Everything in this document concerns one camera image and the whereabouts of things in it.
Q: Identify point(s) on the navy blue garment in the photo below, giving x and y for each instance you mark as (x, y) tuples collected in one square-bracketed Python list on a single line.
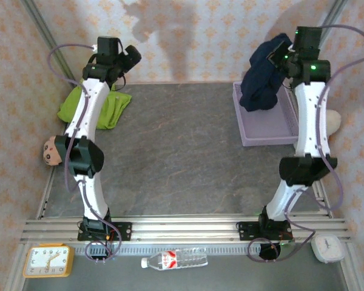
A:
[(261, 78)]

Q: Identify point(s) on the cartoon boy plush doll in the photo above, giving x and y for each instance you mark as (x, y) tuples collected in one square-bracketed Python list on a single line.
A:
[(50, 151)]

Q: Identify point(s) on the black connector box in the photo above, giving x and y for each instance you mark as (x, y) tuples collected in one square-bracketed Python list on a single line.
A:
[(268, 254), (97, 251)]

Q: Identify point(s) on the aluminium frame post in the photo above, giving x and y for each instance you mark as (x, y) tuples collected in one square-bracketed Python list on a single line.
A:
[(51, 45), (333, 12)]

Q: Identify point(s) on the lavender plastic basket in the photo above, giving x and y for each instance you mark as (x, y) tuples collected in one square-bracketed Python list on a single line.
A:
[(267, 130)]

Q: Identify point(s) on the clear plastic water bottle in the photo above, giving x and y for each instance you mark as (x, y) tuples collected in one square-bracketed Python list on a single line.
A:
[(176, 259)]

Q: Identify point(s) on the lime green shorts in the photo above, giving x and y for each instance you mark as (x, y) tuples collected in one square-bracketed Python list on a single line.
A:
[(115, 106)]

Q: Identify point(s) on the aluminium frame leg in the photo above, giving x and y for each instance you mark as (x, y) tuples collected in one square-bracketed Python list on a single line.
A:
[(353, 269), (16, 269)]

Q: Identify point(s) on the yellow alarm clock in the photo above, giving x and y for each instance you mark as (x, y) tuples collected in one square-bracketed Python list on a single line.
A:
[(47, 261)]

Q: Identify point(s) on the white plush bear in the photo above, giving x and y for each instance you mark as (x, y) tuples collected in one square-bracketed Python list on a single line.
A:
[(334, 121)]

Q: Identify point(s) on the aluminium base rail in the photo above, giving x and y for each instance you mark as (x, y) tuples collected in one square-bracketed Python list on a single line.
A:
[(182, 228)]

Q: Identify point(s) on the white square clock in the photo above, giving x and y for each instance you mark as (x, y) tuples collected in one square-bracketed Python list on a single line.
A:
[(327, 248)]

